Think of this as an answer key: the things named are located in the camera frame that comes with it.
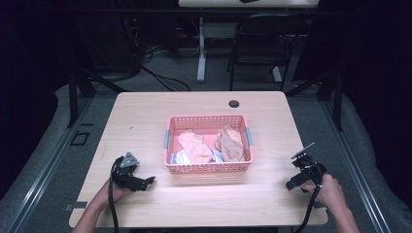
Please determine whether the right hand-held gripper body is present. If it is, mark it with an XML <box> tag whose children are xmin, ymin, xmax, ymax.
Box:
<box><xmin>290</xmin><ymin>142</ymin><xmax>327</xmax><ymax>190</ymax></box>

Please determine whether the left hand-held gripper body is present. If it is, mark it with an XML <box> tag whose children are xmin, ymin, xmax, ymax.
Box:
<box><xmin>111</xmin><ymin>151</ymin><xmax>148</xmax><ymax>192</ymax></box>

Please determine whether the person's left hand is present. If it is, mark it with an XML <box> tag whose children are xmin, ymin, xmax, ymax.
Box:
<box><xmin>102</xmin><ymin>179</ymin><xmax>134</xmax><ymax>204</ymax></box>

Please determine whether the person's right hand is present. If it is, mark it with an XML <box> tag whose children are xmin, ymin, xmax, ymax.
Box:
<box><xmin>300</xmin><ymin>173</ymin><xmax>344</xmax><ymax>212</ymax></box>

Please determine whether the white and light blue sock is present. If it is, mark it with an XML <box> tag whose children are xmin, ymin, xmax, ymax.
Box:
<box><xmin>169</xmin><ymin>148</ymin><xmax>225</xmax><ymax>165</ymax></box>

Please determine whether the peach sock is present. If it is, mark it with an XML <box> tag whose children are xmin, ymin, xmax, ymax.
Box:
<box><xmin>176</xmin><ymin>128</ymin><xmax>214</xmax><ymax>165</ymax></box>

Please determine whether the pink plastic basket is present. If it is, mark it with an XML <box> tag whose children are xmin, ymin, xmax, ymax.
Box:
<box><xmin>162</xmin><ymin>114</ymin><xmax>255</xmax><ymax>176</ymax></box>

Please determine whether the grey tape strip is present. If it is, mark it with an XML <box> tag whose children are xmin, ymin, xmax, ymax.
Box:
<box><xmin>63</xmin><ymin>201</ymin><xmax>88</xmax><ymax>213</ymax></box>

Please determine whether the tan sock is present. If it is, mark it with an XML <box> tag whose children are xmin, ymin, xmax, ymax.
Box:
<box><xmin>214</xmin><ymin>123</ymin><xmax>247</xmax><ymax>163</ymax></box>

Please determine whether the black metal stand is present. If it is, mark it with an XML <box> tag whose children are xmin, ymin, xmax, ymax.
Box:
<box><xmin>284</xmin><ymin>68</ymin><xmax>345</xmax><ymax>132</ymax></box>
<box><xmin>66</xmin><ymin>67</ymin><xmax>128</xmax><ymax>128</ymax></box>

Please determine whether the white desk leg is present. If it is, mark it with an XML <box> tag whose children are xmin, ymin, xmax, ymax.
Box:
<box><xmin>270</xmin><ymin>65</ymin><xmax>284</xmax><ymax>83</ymax></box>
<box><xmin>196</xmin><ymin>17</ymin><xmax>208</xmax><ymax>83</ymax></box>

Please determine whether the black folding chair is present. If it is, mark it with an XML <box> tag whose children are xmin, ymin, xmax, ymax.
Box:
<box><xmin>225</xmin><ymin>13</ymin><xmax>308</xmax><ymax>92</ymax></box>

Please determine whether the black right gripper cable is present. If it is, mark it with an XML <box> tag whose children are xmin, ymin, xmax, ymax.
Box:
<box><xmin>292</xmin><ymin>183</ymin><xmax>324</xmax><ymax>233</ymax></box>

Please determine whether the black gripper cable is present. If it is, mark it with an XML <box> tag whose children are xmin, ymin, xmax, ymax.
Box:
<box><xmin>292</xmin><ymin>183</ymin><xmax>324</xmax><ymax>233</ymax></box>
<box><xmin>108</xmin><ymin>156</ymin><xmax>126</xmax><ymax>233</ymax></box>

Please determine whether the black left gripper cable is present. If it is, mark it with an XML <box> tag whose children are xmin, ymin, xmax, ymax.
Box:
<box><xmin>108</xmin><ymin>156</ymin><xmax>126</xmax><ymax>233</ymax></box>

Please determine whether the aluminium rail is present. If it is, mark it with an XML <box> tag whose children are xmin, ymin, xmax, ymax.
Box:
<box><xmin>318</xmin><ymin>96</ymin><xmax>394</xmax><ymax>233</ymax></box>
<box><xmin>5</xmin><ymin>96</ymin><xmax>95</xmax><ymax>233</ymax></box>

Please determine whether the bundle of black floor cables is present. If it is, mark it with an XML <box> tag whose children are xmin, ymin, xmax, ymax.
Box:
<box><xmin>121</xmin><ymin>14</ymin><xmax>192</xmax><ymax>93</ymax></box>

